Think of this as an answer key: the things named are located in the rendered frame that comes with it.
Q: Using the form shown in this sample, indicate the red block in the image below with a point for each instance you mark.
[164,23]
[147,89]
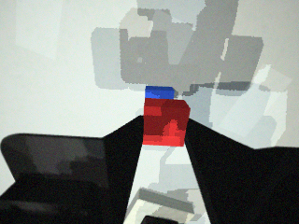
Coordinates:
[165,122]

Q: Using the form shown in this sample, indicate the blue block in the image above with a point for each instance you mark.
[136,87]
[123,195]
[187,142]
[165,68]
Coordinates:
[159,92]

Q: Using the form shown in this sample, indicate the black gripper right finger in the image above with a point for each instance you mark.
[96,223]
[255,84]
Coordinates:
[235,181]

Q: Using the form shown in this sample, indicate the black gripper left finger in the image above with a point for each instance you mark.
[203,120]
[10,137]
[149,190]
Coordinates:
[109,161]

